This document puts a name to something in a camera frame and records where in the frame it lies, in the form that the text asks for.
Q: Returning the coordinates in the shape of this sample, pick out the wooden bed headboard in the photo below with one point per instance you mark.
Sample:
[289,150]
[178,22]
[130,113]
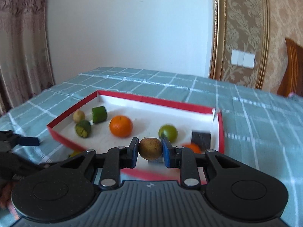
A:
[292,79]

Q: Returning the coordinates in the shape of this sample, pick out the green cucumber piece round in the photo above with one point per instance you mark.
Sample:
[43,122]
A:
[99,114]

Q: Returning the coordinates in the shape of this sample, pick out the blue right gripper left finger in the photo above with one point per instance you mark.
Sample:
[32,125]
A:
[113,161]

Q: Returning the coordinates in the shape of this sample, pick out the golden decorative wall frame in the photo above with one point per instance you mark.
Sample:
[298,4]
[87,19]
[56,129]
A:
[242,25]

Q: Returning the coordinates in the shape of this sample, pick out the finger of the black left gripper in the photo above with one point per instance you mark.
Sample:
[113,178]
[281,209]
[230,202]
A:
[28,141]

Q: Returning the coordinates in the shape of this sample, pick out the teal checked bedsheet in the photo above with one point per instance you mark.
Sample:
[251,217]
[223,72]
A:
[261,129]

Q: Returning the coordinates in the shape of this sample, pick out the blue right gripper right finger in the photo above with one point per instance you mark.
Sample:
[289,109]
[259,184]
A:
[186,161]

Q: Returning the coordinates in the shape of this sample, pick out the large brown longan fruit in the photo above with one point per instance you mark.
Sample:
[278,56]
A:
[78,116]

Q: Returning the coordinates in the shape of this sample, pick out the beige patterned curtain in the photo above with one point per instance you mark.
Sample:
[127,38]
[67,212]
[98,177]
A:
[25,62]

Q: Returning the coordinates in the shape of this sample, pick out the green cucumber piece tapered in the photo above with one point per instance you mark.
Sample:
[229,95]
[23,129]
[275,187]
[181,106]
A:
[83,128]

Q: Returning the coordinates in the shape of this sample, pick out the small brown longan fruit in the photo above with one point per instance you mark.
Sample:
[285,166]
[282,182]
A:
[150,148]

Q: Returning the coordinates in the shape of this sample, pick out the red shallow cardboard box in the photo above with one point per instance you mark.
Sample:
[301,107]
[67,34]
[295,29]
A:
[147,114]

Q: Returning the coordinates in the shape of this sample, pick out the person's hand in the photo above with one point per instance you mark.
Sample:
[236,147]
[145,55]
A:
[6,190]

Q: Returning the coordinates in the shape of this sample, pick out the small orange tangerine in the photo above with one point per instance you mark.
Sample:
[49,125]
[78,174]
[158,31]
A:
[195,148]

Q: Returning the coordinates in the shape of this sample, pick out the white wall switch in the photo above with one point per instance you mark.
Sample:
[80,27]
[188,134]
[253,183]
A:
[242,59]

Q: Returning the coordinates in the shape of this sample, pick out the dark sugarcane piece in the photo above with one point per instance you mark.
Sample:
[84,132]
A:
[201,139]

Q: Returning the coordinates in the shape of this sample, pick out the small green persimmon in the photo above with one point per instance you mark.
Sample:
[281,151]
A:
[169,131]

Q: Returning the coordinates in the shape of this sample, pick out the large orange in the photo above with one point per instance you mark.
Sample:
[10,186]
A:
[121,126]

